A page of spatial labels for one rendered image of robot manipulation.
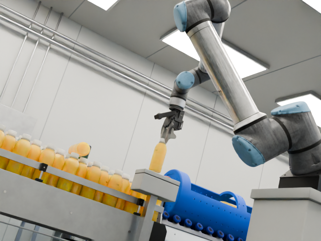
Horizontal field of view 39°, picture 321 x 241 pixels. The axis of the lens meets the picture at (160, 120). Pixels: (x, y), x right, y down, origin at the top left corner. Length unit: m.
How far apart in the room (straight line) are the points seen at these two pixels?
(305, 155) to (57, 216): 1.07
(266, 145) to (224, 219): 0.89
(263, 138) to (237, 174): 5.23
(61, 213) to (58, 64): 4.00
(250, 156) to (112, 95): 4.41
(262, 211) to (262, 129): 0.33
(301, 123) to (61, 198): 1.06
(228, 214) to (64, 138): 3.47
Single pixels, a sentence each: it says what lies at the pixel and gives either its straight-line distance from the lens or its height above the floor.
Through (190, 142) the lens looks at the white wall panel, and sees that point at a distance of 6.54.
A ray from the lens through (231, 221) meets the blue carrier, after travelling 2.63.
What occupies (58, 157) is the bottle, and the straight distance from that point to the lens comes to 2.12.
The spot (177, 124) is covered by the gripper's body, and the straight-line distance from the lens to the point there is 2.46.
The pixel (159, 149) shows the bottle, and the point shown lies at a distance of 2.38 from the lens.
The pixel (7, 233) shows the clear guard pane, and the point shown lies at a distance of 2.50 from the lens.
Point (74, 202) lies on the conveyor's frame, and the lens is 2.06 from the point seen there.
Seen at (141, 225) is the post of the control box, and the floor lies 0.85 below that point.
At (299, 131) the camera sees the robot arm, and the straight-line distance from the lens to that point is 1.86.
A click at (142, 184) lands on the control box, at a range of 2.08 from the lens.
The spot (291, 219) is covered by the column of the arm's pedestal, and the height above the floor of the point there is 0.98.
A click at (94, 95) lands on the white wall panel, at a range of 5.96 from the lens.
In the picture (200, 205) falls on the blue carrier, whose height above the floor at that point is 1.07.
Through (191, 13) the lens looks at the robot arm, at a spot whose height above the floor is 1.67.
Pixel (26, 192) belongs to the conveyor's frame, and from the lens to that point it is 2.00.
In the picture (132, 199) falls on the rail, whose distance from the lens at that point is 2.20.
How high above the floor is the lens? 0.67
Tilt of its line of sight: 18 degrees up
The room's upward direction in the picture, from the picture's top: 16 degrees clockwise
